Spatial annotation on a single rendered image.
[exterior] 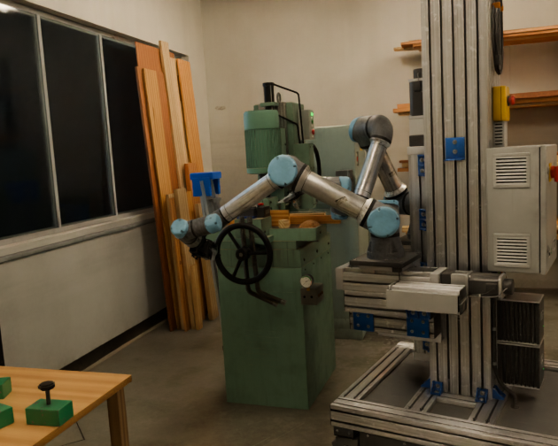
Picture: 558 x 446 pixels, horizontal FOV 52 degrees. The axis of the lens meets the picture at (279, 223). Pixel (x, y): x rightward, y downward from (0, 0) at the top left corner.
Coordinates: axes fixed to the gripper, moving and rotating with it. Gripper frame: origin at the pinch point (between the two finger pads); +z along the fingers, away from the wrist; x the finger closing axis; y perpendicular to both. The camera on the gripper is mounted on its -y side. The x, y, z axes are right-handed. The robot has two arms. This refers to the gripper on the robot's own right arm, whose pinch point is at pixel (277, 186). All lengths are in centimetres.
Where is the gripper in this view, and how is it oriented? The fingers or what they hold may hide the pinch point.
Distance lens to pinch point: 272.9
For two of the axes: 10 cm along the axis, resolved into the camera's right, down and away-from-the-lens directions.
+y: -3.3, 0.5, -9.4
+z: -9.4, 0.0, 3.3
